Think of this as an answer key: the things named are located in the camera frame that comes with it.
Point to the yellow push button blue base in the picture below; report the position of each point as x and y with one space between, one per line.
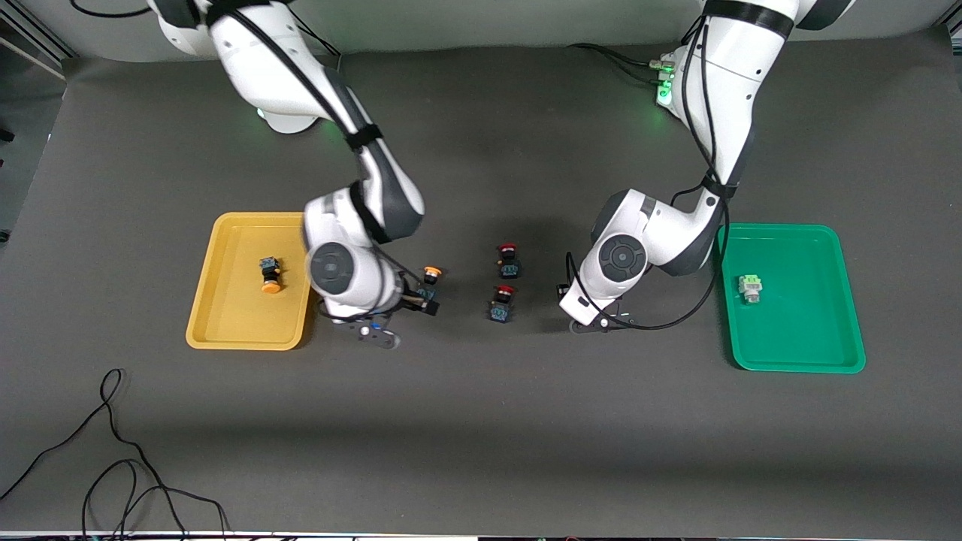
270 276
432 271

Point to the green push button white base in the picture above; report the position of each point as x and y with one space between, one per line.
750 287

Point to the red push button blue base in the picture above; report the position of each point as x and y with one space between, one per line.
501 308
509 264

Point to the metal frame rail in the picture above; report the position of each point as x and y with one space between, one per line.
34 37

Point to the dark grey table mat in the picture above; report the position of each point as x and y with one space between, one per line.
481 436

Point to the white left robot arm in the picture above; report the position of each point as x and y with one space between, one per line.
721 90

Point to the yellow plastic tray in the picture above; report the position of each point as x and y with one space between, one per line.
233 315

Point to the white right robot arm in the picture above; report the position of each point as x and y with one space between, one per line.
263 60

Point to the green plastic tray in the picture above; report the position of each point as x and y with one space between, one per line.
804 323

